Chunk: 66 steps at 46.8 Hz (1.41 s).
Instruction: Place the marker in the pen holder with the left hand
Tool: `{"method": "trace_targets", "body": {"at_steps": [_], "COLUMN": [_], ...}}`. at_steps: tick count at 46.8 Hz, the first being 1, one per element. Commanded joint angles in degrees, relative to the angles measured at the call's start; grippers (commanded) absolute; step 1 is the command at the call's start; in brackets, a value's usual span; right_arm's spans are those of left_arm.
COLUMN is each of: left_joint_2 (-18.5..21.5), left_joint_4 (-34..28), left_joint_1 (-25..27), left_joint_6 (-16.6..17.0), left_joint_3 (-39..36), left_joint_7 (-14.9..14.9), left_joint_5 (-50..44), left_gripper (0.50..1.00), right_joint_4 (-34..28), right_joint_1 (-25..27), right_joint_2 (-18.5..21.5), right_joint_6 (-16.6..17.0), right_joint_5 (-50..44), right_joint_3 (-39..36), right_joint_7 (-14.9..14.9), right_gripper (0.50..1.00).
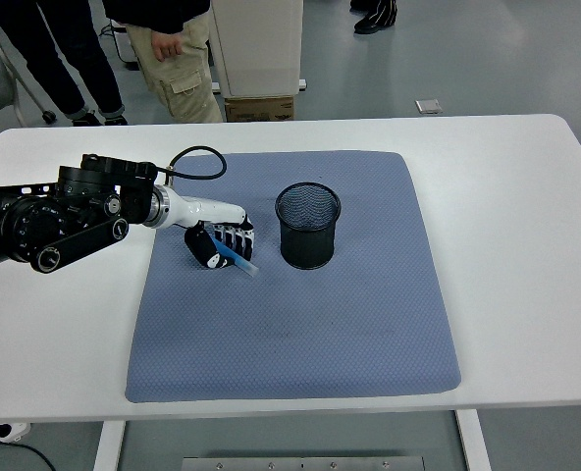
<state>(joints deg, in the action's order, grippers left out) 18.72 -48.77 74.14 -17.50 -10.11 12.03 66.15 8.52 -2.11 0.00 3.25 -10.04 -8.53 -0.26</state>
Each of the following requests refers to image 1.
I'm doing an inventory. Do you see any blue-grey textured mat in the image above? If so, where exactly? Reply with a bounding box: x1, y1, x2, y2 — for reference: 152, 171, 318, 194
125, 150, 463, 404

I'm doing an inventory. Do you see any person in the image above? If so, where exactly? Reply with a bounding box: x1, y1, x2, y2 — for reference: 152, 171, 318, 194
0, 0, 130, 128
349, 0, 399, 36
101, 0, 226, 125

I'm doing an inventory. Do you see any black mesh pen holder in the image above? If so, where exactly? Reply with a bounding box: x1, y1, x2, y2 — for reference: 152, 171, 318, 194
275, 181, 343, 271

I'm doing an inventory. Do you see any white cabinet foot bar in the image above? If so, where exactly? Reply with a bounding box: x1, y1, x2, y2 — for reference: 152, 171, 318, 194
210, 78, 309, 96

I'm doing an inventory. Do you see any white upright cabinet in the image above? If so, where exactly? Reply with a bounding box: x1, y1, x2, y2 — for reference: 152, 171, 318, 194
207, 0, 305, 99

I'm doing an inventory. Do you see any cardboard box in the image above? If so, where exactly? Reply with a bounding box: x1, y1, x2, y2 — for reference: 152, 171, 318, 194
223, 95, 297, 124

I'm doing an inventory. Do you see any blue marker with clear cap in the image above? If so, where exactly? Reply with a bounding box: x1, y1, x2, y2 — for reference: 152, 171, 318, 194
211, 238, 262, 280

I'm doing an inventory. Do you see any white table leg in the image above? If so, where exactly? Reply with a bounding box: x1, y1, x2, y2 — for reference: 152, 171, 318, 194
455, 409, 493, 471
92, 420, 127, 471

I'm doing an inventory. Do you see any white power strip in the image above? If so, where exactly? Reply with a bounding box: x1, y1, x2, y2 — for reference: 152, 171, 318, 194
0, 420, 33, 444

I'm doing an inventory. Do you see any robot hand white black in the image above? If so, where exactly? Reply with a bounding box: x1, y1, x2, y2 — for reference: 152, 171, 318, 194
162, 188, 257, 271

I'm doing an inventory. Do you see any black floor cable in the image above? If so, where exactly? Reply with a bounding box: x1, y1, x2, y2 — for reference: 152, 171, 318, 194
0, 430, 57, 471

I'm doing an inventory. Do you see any person's hand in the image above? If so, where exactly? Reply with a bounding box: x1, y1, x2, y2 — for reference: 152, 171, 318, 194
150, 29, 185, 63

